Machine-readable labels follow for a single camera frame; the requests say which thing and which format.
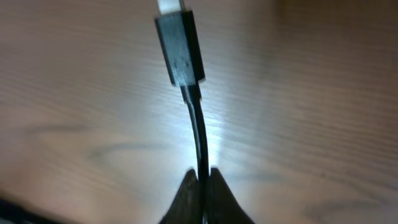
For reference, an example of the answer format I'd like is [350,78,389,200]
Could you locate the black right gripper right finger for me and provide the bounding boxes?
[205,167,254,224]

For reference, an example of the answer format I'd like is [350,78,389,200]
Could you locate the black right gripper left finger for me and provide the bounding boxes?
[159,169,201,224]

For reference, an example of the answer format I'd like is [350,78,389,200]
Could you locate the black USB charger cable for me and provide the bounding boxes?
[154,0,210,184]

